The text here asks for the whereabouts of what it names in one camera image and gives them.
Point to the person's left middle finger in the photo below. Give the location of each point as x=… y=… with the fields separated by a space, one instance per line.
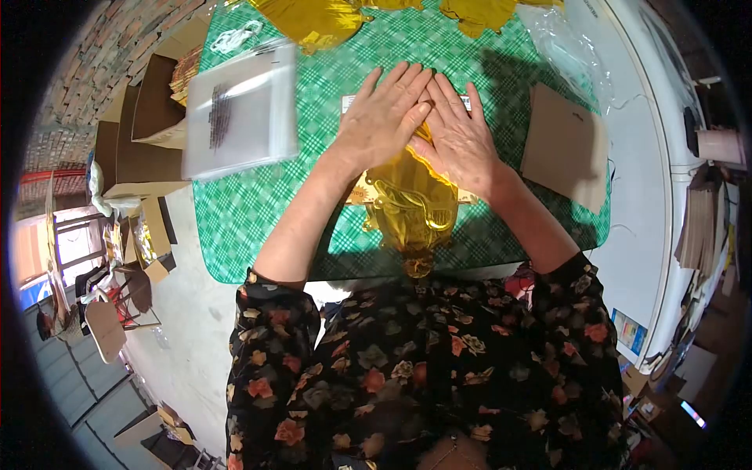
x=406 y=88

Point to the large open cardboard box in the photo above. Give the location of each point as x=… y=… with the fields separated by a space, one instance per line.
x=144 y=153

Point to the folding chair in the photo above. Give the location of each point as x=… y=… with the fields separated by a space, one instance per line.
x=106 y=329

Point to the stack of brown cardboard sheets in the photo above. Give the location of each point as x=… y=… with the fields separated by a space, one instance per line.
x=702 y=229

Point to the person's right ring finger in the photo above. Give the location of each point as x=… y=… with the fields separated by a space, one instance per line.
x=479 y=104

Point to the crumpled clear plastic bag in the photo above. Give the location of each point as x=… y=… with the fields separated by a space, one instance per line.
x=567 y=56

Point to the small cardboard box with foil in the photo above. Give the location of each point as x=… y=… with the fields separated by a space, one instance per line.
x=147 y=235

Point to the gold foil balloon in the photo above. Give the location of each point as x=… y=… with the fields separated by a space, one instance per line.
x=411 y=205
x=482 y=15
x=311 y=20

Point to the person's right thumb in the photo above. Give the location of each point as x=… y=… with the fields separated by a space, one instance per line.
x=424 y=151

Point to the brown cardboard sheet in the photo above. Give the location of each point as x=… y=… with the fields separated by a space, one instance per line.
x=564 y=147

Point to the green checked tablecloth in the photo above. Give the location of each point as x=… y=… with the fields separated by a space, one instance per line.
x=264 y=223

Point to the person's left ring finger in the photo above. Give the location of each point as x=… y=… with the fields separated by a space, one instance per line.
x=391 y=83

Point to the person's left little finger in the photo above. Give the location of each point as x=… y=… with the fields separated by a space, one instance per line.
x=369 y=87

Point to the person's left index finger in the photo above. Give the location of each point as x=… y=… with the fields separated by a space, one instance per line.
x=420 y=91

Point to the person's left thumb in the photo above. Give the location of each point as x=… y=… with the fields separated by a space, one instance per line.
x=422 y=118

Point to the person's right index finger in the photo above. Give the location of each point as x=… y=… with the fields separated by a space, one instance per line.
x=435 y=114

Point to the person's right middle finger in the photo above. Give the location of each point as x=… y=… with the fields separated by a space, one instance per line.
x=451 y=97

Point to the stack of clear plastic bags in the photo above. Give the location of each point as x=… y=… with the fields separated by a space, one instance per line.
x=241 y=111

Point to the person's body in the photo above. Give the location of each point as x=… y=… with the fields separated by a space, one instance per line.
x=423 y=364

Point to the white plastic bag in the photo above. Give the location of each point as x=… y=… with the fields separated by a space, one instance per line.
x=101 y=191

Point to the printed backing card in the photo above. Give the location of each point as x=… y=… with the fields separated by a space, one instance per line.
x=348 y=104

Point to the person's right hand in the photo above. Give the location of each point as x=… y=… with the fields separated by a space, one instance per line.
x=464 y=153

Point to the white chest appliance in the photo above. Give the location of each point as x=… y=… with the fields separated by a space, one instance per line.
x=637 y=235

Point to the person's left hand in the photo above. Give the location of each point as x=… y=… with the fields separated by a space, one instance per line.
x=376 y=129

